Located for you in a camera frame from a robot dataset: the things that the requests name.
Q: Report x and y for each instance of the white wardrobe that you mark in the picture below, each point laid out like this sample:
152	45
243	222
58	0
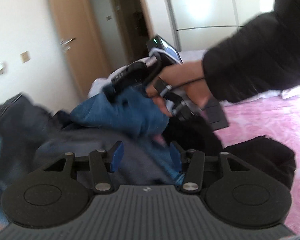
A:
200	24

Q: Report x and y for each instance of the dark grey striped garment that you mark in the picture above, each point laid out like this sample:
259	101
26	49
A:
30	137

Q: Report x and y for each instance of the black smartphone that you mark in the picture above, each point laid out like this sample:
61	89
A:
215	115

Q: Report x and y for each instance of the wall light switch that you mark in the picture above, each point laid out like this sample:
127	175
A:
25	57

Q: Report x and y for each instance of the blue denim jeans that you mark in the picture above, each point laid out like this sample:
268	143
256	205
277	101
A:
131	114

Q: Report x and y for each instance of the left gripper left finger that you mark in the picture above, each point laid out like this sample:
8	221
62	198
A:
102	163

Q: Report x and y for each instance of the black sleeved right forearm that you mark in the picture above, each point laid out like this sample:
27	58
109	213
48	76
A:
263	55

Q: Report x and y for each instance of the black trousers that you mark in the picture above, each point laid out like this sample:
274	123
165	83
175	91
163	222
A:
270	156

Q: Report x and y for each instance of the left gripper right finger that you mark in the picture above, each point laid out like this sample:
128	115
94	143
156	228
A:
191	164

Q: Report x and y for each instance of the wooden door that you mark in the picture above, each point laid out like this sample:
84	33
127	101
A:
81	42

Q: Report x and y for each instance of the person's right hand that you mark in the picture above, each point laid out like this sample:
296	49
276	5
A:
189	77

